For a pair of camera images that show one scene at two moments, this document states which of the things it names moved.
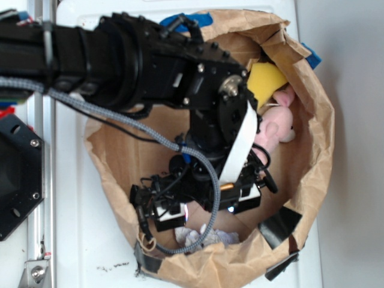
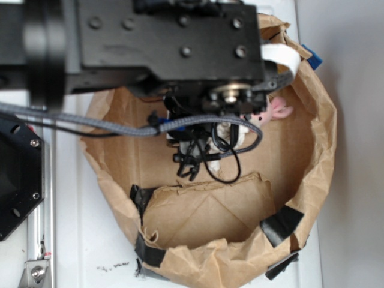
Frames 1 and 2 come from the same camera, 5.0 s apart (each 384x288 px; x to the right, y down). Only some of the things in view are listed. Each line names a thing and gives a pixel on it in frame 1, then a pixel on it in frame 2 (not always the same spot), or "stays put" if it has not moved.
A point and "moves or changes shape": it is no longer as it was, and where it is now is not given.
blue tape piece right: (314, 60) stays put
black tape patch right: (279, 227) stays put
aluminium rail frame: (42, 119) stays put
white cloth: (188, 237) moves or changes shape
